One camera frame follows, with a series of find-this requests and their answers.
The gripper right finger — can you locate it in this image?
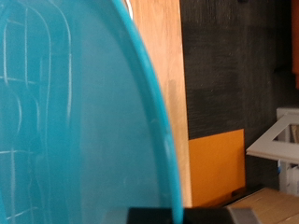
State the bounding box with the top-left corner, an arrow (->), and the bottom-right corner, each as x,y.
182,207 -> 260,224

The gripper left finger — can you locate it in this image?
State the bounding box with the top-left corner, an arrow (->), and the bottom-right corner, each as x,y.
102,207 -> 178,224

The blue plate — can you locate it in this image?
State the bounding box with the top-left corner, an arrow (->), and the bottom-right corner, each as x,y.
0,0 -> 184,224

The orange board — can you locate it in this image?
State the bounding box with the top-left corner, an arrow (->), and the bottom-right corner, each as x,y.
188,128 -> 247,208

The cardboard box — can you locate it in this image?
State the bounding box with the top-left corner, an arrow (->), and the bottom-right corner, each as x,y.
226,186 -> 299,224

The white frame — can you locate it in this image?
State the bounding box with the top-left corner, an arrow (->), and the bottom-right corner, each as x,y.
245,106 -> 299,196

